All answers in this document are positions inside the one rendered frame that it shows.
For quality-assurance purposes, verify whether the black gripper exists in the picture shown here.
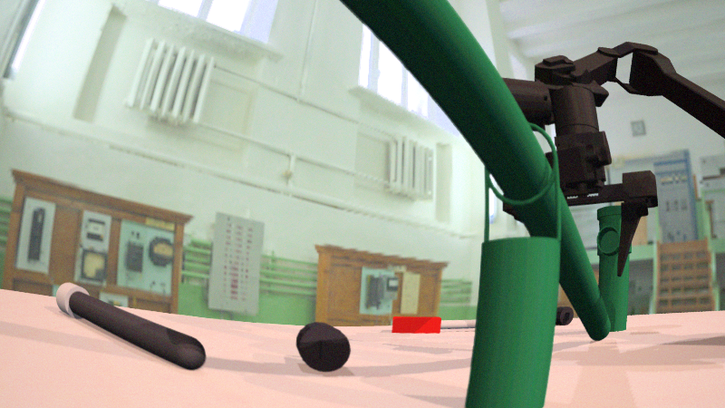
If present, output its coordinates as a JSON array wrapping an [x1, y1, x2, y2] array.
[[554, 124, 658, 277]]

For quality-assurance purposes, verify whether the black short cylinder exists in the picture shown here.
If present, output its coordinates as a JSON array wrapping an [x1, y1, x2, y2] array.
[[295, 322, 351, 372], [556, 306, 574, 325]]

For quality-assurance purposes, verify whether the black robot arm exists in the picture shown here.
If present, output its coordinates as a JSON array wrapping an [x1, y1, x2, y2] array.
[[501, 42, 725, 190]]

